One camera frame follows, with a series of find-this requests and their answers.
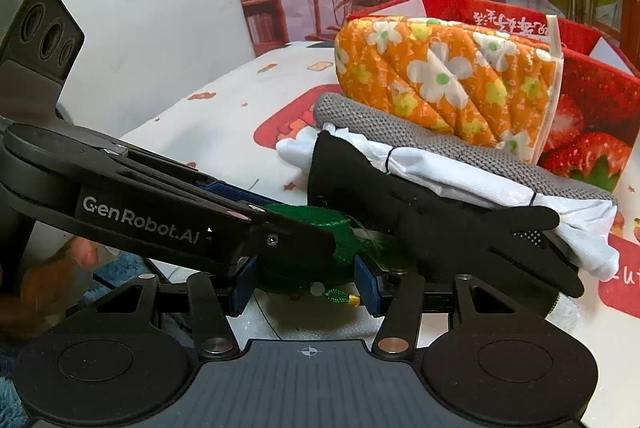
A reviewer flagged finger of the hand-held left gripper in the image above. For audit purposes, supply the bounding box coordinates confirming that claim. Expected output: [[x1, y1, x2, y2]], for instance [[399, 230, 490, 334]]
[[102, 147, 337, 266], [200, 180, 284, 210]]

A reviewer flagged orange floral oven mitt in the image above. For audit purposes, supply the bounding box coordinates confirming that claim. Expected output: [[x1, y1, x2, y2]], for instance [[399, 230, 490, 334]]
[[334, 14, 566, 166]]

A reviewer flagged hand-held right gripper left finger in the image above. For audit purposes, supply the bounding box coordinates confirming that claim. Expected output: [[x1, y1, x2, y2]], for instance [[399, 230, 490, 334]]
[[95, 255, 261, 357]]

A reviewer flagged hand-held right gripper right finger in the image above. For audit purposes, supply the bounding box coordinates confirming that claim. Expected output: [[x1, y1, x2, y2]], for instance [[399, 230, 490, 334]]
[[354, 255, 546, 356]]

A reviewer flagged white printed bed sheet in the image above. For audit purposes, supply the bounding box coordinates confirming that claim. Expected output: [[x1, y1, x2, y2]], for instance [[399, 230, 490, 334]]
[[120, 40, 640, 428]]

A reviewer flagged red strawberry print box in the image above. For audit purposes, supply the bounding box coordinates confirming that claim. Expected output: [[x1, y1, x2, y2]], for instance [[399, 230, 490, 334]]
[[347, 0, 640, 194]]

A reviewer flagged black glove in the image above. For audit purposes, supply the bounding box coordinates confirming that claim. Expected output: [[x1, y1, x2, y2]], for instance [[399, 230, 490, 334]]
[[306, 130, 585, 299]]

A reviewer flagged green knit pouch with tassel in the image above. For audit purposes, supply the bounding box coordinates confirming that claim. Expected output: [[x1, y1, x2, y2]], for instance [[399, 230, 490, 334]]
[[257, 203, 401, 309]]

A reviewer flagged person's left hand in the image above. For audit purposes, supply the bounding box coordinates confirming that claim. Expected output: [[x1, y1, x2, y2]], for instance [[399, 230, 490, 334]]
[[0, 235, 102, 341]]

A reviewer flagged grey knit cloth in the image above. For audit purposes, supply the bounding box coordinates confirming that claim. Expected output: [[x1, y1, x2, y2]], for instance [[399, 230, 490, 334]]
[[314, 92, 618, 204]]

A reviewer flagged white board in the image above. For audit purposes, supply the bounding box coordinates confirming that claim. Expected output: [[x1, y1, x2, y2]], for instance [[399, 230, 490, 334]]
[[59, 0, 257, 144]]

